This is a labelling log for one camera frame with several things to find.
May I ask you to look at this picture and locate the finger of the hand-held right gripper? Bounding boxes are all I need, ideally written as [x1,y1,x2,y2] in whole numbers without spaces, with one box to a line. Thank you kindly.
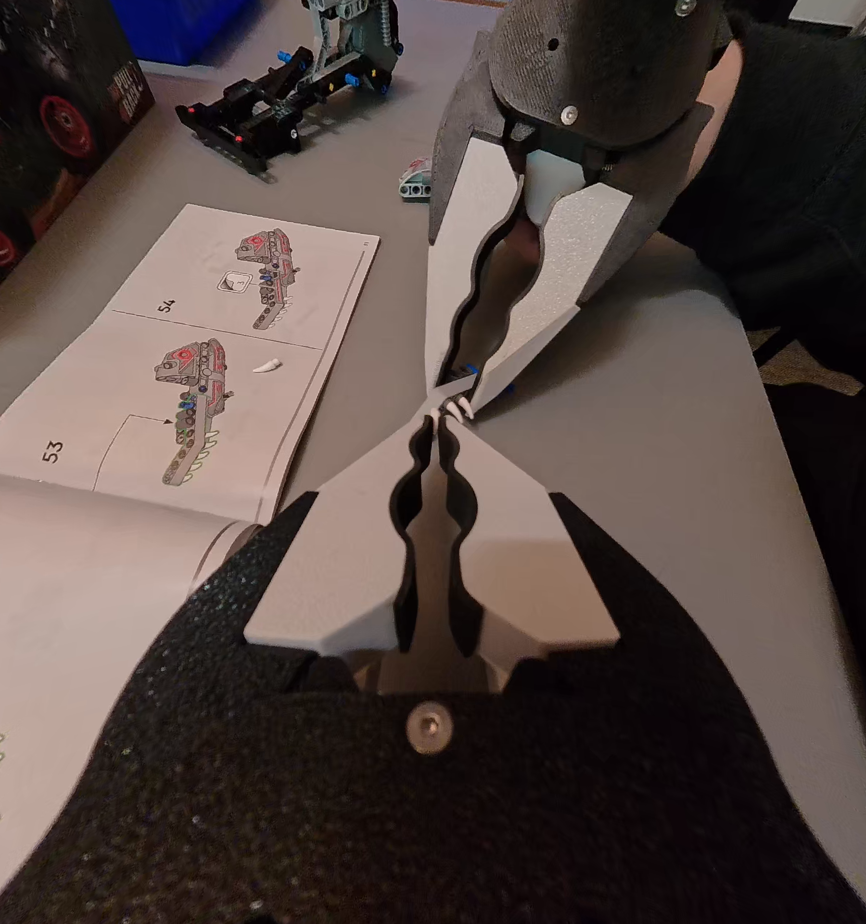
[469,153,635,423]
[426,136,528,397]

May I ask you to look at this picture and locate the grey toy jaw with teeth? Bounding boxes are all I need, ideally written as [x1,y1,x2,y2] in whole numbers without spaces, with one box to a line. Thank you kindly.
[432,361,518,428]

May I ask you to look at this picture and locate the person's dark pants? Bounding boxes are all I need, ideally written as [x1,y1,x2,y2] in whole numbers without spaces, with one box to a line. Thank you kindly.
[754,339,866,802]

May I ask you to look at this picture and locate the blue plastic bin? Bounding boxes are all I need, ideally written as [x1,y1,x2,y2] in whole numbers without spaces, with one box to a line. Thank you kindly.
[108,0,261,69]

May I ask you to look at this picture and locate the person's right forearm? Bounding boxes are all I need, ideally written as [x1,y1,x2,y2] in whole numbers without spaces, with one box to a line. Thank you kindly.
[657,14,866,333]

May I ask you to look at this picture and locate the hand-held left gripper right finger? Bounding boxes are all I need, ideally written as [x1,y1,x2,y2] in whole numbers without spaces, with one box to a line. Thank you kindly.
[436,417,622,683]

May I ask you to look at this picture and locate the open instruction booklet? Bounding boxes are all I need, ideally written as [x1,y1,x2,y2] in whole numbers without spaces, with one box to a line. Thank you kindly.
[0,204,381,892]

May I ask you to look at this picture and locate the small grey toy brick part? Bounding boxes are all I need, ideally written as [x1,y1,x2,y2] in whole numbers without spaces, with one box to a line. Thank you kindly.
[398,155,437,203]

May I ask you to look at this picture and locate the black toy brick chassis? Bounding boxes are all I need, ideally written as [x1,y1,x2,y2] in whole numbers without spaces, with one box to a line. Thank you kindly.
[175,0,407,183]

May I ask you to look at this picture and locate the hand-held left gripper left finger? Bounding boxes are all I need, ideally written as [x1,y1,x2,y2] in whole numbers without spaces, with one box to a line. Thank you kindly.
[244,415,435,680]

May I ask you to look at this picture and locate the grey desk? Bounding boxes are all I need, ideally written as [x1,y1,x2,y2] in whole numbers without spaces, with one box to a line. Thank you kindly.
[0,0,866,924]

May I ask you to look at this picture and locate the dark toy set box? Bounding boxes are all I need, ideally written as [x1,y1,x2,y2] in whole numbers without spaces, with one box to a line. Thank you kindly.
[0,0,156,319]

